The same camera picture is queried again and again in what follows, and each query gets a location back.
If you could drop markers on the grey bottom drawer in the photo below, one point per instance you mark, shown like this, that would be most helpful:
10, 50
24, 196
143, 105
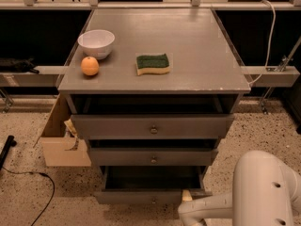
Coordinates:
150, 184

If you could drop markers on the grey drawer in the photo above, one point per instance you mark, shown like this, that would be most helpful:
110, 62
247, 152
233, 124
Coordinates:
152, 152
152, 117
150, 184

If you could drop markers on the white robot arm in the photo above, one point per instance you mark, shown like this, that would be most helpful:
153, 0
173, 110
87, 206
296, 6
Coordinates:
265, 192

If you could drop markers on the grey middle drawer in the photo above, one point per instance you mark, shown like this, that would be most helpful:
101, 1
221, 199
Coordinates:
152, 152

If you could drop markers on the grey drawer cabinet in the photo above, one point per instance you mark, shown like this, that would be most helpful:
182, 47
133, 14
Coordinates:
200, 59

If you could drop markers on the grey top drawer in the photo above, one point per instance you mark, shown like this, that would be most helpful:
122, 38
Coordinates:
152, 117

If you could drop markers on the cardboard box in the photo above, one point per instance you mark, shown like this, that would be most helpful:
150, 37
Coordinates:
60, 147

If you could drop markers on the green yellow sponge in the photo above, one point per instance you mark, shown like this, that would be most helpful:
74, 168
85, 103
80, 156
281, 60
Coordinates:
152, 64

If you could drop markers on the orange fruit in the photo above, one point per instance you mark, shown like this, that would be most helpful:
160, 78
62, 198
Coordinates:
90, 66

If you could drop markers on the white bowl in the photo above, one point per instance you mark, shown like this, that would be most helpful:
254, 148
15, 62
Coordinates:
97, 43

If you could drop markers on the black bar on floor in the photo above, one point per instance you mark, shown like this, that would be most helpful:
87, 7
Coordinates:
10, 142

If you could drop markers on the black object on rail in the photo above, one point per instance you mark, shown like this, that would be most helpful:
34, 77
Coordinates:
14, 65

